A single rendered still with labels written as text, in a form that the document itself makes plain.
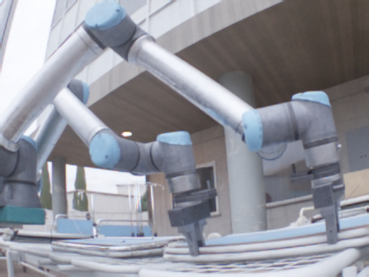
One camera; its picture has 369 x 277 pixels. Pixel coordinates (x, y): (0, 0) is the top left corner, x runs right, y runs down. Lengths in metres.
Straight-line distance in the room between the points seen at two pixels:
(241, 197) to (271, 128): 4.98
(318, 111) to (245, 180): 5.01
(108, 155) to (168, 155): 0.17
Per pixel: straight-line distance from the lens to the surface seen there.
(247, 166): 5.78
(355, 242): 0.82
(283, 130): 0.77
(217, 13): 5.20
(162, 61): 1.04
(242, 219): 5.71
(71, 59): 1.04
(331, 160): 0.78
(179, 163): 0.97
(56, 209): 12.05
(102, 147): 0.95
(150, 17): 7.26
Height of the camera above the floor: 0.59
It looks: 15 degrees up
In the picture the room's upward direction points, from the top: 4 degrees counter-clockwise
